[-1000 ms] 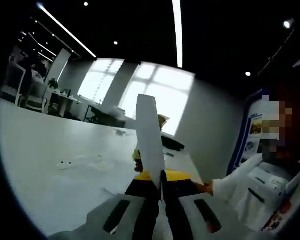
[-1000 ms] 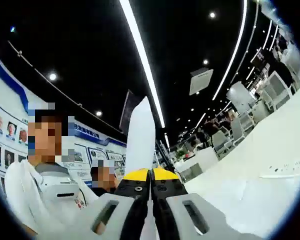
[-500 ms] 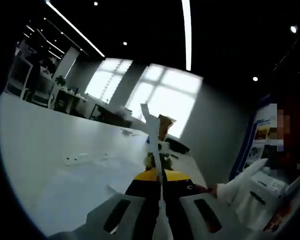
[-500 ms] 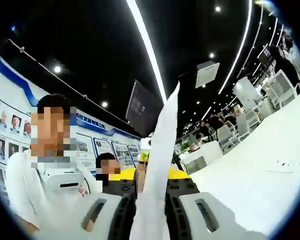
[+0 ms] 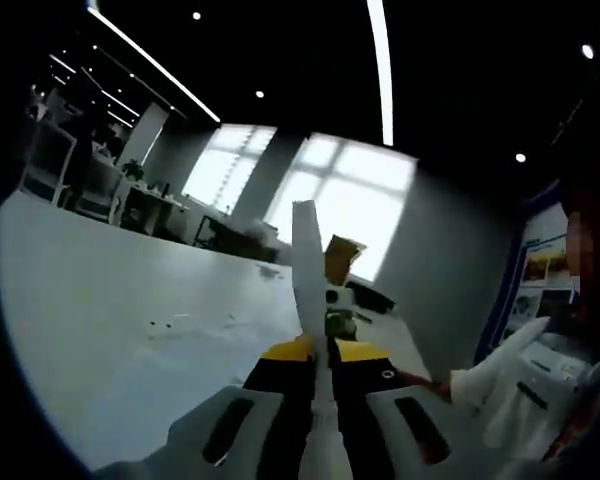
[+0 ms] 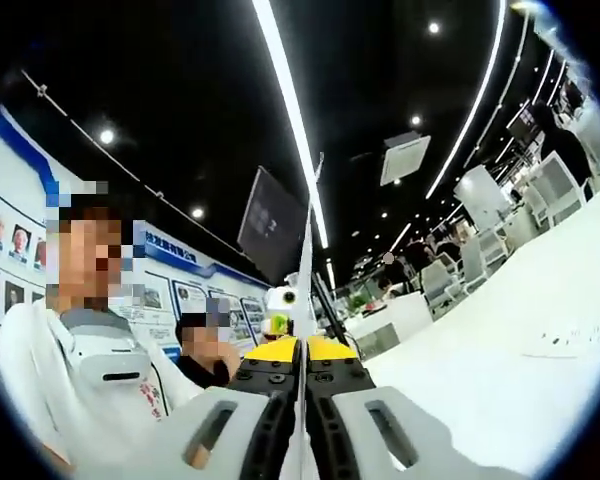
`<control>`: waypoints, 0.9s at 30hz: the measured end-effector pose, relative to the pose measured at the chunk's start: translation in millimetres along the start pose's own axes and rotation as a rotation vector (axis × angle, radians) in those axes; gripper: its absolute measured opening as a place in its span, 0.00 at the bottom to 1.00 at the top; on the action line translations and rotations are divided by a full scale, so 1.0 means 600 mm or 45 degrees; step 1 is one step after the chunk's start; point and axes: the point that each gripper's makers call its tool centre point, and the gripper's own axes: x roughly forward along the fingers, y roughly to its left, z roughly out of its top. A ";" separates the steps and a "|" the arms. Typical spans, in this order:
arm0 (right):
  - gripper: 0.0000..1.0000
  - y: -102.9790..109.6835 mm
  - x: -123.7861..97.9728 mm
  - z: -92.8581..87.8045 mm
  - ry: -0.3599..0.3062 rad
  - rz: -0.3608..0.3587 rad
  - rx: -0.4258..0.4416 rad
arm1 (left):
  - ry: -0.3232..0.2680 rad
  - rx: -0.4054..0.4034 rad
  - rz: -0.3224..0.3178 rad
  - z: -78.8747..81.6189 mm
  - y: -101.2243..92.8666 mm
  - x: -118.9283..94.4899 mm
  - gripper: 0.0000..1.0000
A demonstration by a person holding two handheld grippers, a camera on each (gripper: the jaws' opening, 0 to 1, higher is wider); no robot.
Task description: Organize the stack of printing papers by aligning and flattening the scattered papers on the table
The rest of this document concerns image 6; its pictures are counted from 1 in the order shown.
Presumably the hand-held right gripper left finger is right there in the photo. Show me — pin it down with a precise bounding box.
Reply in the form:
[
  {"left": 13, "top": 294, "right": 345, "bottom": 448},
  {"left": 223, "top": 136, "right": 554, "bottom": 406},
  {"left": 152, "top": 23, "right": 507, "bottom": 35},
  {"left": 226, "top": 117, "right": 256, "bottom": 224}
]
[{"left": 74, "top": 337, "right": 302, "bottom": 480}]

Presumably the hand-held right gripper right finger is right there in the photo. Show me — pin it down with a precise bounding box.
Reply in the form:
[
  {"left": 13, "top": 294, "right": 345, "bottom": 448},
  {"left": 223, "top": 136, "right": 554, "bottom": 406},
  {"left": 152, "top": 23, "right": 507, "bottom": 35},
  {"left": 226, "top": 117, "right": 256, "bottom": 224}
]
[{"left": 304, "top": 335, "right": 529, "bottom": 480}]

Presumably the white cloth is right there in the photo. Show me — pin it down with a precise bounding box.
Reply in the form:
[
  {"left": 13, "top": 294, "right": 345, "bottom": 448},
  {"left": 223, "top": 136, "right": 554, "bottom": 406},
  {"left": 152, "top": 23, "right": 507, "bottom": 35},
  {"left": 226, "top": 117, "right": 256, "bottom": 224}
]
[{"left": 282, "top": 151, "right": 326, "bottom": 480}]

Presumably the dark hanging display screen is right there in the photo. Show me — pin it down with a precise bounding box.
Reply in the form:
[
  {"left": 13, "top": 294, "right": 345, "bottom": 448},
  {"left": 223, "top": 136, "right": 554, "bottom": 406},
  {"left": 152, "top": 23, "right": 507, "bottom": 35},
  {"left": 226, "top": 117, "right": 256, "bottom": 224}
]
[{"left": 236, "top": 166, "right": 312, "bottom": 285}]

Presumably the white grey chest device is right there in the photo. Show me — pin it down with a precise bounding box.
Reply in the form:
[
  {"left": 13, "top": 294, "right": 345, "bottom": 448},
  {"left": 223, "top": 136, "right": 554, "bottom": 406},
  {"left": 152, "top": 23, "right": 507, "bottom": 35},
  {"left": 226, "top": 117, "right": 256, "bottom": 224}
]
[{"left": 58, "top": 307, "right": 152, "bottom": 397}]

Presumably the ceiling air conditioner vent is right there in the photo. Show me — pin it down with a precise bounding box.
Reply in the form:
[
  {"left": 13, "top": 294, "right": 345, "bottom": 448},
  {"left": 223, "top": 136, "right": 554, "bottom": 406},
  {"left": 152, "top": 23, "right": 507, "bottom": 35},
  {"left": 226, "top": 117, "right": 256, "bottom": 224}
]
[{"left": 379, "top": 133, "right": 432, "bottom": 187}]

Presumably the wide curved ceiling light strip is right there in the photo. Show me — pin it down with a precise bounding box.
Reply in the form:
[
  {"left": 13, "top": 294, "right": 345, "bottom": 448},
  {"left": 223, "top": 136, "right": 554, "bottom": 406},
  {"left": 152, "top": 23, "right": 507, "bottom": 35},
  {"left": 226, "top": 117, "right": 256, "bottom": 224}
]
[{"left": 252, "top": 0, "right": 331, "bottom": 250}]

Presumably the white office column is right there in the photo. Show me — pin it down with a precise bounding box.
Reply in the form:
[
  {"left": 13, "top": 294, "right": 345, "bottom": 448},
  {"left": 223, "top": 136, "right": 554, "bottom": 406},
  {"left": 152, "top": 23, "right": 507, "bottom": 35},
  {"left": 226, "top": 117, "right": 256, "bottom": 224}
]
[{"left": 453, "top": 164, "right": 512, "bottom": 227}]

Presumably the white table socket panel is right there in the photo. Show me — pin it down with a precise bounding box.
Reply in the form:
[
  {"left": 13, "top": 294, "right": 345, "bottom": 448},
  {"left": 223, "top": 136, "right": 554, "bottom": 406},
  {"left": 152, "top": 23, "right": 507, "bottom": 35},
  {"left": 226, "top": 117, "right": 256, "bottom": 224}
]
[{"left": 522, "top": 323, "right": 600, "bottom": 360}]

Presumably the group of white office chairs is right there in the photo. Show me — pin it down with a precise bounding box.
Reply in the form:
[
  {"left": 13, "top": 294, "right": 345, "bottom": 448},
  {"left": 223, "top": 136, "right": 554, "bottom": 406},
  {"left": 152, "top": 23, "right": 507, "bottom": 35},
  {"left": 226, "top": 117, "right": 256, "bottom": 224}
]
[{"left": 419, "top": 151, "right": 589, "bottom": 312}]

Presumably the thin curved ceiling light strip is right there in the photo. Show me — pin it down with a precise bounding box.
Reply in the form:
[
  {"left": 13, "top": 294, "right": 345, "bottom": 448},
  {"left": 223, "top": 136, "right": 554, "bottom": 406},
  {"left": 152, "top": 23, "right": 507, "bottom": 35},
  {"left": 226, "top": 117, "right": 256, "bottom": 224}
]
[{"left": 424, "top": 0, "right": 509, "bottom": 200}]

